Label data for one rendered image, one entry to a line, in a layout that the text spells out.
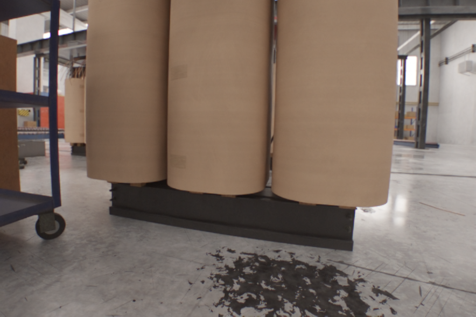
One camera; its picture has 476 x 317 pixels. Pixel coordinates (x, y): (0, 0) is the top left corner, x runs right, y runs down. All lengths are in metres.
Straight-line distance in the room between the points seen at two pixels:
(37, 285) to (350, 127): 1.00
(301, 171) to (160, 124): 0.61
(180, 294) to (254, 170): 0.45
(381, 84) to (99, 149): 1.07
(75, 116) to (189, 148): 3.14
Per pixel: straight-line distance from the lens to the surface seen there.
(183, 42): 0.89
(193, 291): 0.70
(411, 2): 10.52
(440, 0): 10.92
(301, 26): 0.82
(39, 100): 0.99
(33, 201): 1.18
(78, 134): 3.84
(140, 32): 1.05
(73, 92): 3.89
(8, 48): 1.70
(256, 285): 0.72
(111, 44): 1.08
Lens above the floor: 0.43
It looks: 5 degrees down
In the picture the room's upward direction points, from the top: 2 degrees clockwise
